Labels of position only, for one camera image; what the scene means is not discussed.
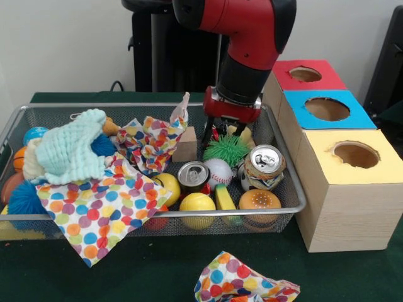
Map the mint green knitted cloth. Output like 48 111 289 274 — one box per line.
35 109 108 186

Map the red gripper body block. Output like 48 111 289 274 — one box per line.
203 87 263 125

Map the plain yellow ball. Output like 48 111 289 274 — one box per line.
179 193 216 230

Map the black panel stand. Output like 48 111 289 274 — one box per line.
364 5 403 120

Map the shallow clear mesh bin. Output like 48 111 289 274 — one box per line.
0 102 307 241

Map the white baseball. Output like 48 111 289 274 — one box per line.
203 157 234 187

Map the black cable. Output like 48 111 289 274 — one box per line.
110 79 134 93

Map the orange ball with cream dots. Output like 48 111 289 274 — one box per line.
239 189 282 228

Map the crushed silver drink can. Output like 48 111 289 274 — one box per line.
244 145 287 191

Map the whitish foil wrapper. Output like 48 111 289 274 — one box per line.
113 92 191 177

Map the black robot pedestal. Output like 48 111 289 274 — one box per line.
122 0 230 94

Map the blue spiky rubber ball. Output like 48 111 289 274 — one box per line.
8 179 48 230

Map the polka dot cloth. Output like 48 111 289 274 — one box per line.
37 157 172 268

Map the green spiky rubber ball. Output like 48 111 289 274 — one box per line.
203 134 251 167

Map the colourful patterned cloth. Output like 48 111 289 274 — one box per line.
194 252 302 302

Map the wooden cube block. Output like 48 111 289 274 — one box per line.
171 126 198 163

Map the dark green table cloth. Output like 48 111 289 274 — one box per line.
377 99 403 125
0 91 403 302

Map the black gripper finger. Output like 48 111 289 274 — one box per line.
200 116 219 149
242 123 255 144

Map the wooden box with three holes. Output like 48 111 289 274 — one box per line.
262 60 403 254

